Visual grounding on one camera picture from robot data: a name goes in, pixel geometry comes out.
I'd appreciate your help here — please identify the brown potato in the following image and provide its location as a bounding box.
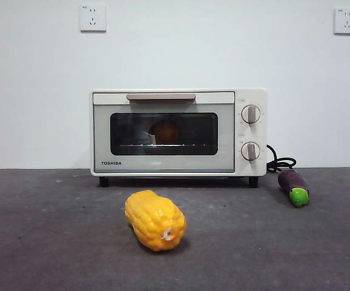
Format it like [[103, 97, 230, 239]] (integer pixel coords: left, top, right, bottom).
[[149, 120, 182, 145]]

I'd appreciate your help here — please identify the glass oven door with handle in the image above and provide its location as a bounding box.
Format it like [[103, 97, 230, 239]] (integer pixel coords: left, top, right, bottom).
[[92, 91, 236, 174]]

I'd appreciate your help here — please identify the beige oven knob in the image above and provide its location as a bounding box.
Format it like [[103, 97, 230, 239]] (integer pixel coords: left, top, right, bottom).
[[240, 104, 262, 125], [240, 141, 261, 161]]

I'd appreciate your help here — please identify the cream toaster oven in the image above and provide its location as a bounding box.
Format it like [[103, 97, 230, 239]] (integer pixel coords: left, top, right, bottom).
[[90, 87, 268, 188]]

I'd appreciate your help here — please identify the yellow corn cob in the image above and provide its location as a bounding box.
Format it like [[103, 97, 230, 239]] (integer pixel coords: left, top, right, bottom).
[[124, 189, 187, 252]]

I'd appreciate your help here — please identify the purple eggplant with green stem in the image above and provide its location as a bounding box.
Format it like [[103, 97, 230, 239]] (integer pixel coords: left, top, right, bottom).
[[277, 169, 310, 209]]

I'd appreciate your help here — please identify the metal wire oven rack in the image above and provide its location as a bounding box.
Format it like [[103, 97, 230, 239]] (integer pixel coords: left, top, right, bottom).
[[113, 142, 216, 149]]

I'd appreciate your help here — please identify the black oven power cable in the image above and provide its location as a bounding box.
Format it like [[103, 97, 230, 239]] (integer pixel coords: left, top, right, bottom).
[[266, 144, 297, 174]]

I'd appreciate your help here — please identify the white wall socket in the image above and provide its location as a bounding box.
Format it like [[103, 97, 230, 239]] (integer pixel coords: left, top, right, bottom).
[[332, 7, 350, 36], [79, 4, 107, 33]]

